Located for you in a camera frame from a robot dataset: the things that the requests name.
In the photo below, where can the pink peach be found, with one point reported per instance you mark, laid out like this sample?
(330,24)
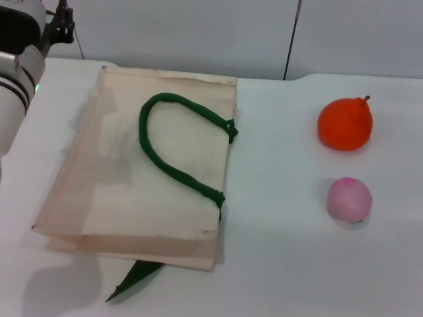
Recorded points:
(348,201)

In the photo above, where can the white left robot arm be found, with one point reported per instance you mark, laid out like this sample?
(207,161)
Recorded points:
(16,76)

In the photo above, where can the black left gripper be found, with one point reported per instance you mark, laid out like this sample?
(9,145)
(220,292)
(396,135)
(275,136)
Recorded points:
(61,31)

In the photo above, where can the orange fruit with stem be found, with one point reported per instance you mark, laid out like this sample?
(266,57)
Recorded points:
(343,125)

